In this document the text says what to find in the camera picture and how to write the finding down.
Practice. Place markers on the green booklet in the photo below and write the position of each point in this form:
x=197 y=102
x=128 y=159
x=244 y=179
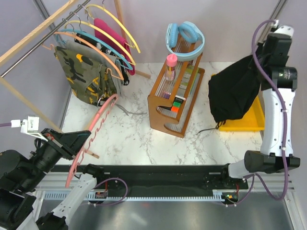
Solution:
x=185 y=80

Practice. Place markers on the yellow plastic tray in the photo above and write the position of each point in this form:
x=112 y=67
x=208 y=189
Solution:
x=253 y=120

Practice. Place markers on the white marker pen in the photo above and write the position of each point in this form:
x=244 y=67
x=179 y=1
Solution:
x=179 y=97

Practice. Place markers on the grey trousers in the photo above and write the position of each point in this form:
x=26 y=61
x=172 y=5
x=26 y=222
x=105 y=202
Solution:
x=91 y=53

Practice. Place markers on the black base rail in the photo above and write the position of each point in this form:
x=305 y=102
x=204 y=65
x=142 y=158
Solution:
x=161 y=183

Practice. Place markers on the wooden clothes rack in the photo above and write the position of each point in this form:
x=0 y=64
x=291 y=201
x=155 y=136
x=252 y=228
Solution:
x=48 y=22

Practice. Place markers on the inner yellow hanger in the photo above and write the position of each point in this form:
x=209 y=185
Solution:
x=112 y=39

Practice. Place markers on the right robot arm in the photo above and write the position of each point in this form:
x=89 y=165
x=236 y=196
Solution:
x=278 y=86

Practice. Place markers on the light blue headphones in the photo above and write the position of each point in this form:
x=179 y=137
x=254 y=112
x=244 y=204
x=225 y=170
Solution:
x=190 y=33

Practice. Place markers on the outer yellow hanger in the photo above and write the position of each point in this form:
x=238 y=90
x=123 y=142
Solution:
x=123 y=28

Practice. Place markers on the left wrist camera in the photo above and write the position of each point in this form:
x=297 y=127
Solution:
x=28 y=126

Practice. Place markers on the blue hanger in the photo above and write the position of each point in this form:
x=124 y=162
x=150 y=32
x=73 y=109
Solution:
x=83 y=34

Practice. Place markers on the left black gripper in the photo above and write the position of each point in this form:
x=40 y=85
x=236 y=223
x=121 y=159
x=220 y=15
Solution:
x=66 y=143

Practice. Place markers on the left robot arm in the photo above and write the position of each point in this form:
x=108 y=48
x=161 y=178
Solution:
x=19 y=177

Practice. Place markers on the orange hanger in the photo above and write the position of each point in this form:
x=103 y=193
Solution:
x=93 y=48

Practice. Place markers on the yellow hanger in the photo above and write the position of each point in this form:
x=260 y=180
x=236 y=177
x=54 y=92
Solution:
x=123 y=28
x=112 y=39

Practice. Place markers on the wooden desk shelf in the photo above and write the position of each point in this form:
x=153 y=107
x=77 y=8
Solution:
x=171 y=102

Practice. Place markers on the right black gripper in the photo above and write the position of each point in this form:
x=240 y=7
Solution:
x=260 y=49

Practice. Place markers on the magenta trousers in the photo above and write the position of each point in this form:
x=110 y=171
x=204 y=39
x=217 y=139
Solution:
x=104 y=26

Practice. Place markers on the camouflage trousers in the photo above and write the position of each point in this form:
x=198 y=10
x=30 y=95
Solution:
x=88 y=78

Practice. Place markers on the green cube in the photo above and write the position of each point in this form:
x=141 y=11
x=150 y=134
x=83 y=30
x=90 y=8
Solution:
x=176 y=104

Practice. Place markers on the orange cube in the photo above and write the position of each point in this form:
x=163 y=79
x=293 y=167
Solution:
x=174 y=109

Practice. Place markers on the pink hanger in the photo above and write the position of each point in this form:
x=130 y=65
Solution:
x=94 y=127

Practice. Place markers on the pink cap bottle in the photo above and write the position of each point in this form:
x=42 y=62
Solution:
x=170 y=69

